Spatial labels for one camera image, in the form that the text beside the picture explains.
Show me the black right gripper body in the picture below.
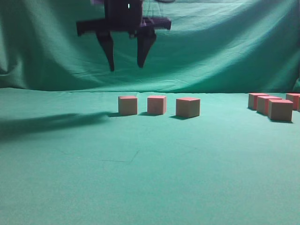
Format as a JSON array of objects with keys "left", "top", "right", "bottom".
[{"left": 76, "top": 0, "right": 172, "bottom": 38}]

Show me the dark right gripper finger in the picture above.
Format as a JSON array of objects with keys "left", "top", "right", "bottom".
[
  {"left": 137, "top": 28, "right": 157, "bottom": 68},
  {"left": 96, "top": 31, "right": 115, "bottom": 72}
]

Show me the pink cube column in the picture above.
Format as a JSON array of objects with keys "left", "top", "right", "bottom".
[
  {"left": 175, "top": 97, "right": 201, "bottom": 118},
  {"left": 285, "top": 93, "right": 300, "bottom": 111},
  {"left": 118, "top": 96, "right": 138, "bottom": 115},
  {"left": 147, "top": 96, "right": 167, "bottom": 115},
  {"left": 248, "top": 93, "right": 269, "bottom": 110},
  {"left": 268, "top": 99, "right": 293, "bottom": 122},
  {"left": 256, "top": 96, "right": 282, "bottom": 116}
]

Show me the green cloth backdrop and cover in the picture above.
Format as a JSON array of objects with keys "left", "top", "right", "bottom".
[{"left": 0, "top": 0, "right": 300, "bottom": 225}]

